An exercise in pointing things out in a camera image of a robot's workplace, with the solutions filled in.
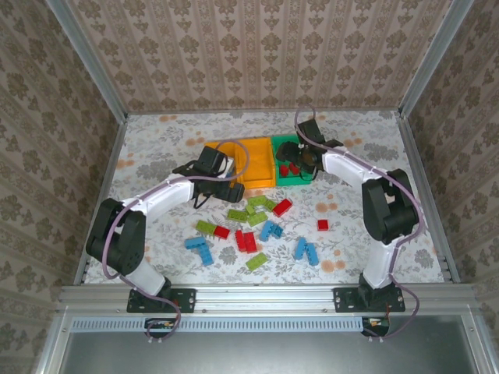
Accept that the green plastic bin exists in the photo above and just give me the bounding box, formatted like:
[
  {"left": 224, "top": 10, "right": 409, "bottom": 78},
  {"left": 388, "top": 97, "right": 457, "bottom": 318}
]
[{"left": 271, "top": 133, "right": 315, "bottom": 187}]

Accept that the floral patterned table cover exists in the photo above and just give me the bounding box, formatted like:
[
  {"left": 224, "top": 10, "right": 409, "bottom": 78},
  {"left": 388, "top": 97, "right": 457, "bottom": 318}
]
[{"left": 83, "top": 111, "right": 445, "bottom": 285}]

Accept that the grey metal panel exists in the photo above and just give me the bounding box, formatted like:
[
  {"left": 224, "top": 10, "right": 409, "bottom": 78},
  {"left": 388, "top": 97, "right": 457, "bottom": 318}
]
[{"left": 58, "top": 314, "right": 490, "bottom": 374}]

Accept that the wide aluminium base rail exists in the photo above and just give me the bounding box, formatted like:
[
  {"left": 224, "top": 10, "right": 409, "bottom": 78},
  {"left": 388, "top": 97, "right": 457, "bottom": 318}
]
[{"left": 57, "top": 283, "right": 484, "bottom": 313}]

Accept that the aluminium side rail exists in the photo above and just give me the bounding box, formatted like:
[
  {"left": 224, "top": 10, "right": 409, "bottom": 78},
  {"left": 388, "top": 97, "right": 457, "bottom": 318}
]
[
  {"left": 73, "top": 115, "right": 129, "bottom": 288},
  {"left": 396, "top": 112, "right": 462, "bottom": 284}
]

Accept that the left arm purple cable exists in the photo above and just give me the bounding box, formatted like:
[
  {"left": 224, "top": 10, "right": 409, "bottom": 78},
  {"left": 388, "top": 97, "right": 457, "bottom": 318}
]
[{"left": 103, "top": 139, "right": 253, "bottom": 346}]

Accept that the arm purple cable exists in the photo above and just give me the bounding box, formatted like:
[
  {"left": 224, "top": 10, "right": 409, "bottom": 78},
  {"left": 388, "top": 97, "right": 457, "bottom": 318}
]
[
  {"left": 103, "top": 139, "right": 253, "bottom": 346},
  {"left": 294, "top": 103, "right": 424, "bottom": 344}
]

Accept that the slotted grey cable duct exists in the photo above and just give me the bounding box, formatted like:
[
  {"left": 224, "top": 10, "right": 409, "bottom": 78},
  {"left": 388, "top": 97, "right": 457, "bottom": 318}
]
[{"left": 71, "top": 316, "right": 370, "bottom": 333}]

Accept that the small wired connector board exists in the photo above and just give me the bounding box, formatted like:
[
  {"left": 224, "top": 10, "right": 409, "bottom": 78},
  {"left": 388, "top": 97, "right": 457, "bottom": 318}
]
[
  {"left": 361, "top": 316, "right": 391, "bottom": 337},
  {"left": 146, "top": 317, "right": 175, "bottom": 333}
]

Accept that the aluminium frame post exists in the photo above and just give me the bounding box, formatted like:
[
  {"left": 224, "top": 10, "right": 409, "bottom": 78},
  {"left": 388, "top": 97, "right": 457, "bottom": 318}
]
[
  {"left": 399, "top": 0, "right": 475, "bottom": 118},
  {"left": 44, "top": 0, "right": 129, "bottom": 122}
]

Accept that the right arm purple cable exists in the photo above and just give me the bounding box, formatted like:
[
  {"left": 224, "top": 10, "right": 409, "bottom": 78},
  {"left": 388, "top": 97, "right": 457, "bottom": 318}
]
[{"left": 294, "top": 103, "right": 424, "bottom": 344}]

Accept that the aluminium lower frame rail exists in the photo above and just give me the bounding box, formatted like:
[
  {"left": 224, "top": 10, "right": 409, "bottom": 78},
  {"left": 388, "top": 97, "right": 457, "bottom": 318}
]
[
  {"left": 462, "top": 311, "right": 499, "bottom": 374},
  {"left": 34, "top": 307, "right": 75, "bottom": 374}
]

